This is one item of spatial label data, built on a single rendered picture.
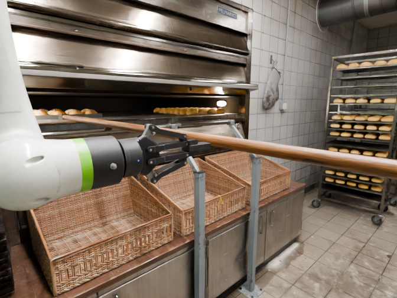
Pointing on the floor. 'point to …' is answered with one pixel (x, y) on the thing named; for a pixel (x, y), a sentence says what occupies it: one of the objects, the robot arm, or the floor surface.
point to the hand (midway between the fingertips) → (196, 146)
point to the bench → (182, 257)
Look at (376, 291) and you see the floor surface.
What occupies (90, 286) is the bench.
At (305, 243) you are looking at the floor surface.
